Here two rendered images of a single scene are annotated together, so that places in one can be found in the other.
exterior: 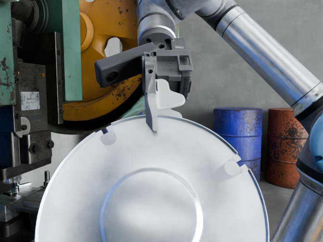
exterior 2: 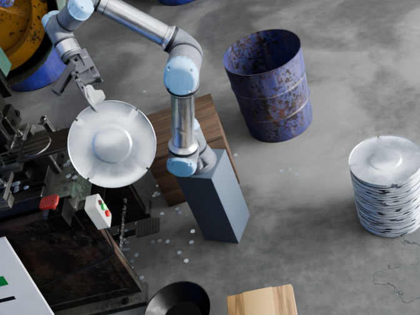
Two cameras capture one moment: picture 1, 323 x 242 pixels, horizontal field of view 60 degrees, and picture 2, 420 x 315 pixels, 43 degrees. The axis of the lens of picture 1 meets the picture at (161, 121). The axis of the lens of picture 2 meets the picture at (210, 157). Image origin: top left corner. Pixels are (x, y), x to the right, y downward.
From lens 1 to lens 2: 1.42 m
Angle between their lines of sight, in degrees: 34
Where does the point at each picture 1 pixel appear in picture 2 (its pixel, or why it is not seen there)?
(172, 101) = (98, 96)
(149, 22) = (62, 48)
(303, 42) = not seen: outside the picture
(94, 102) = (14, 52)
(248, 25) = (115, 9)
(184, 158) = (114, 117)
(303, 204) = (174, 104)
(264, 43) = (129, 18)
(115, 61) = (60, 84)
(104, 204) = (93, 147)
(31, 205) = (33, 154)
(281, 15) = not seen: outside the picture
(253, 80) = not seen: outside the picture
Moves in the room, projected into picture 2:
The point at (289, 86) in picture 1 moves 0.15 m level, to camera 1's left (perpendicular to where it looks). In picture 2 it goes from (152, 38) to (112, 56)
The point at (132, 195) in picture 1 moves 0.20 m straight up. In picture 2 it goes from (102, 140) to (74, 92)
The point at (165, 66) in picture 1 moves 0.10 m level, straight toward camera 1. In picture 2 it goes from (85, 75) to (89, 90)
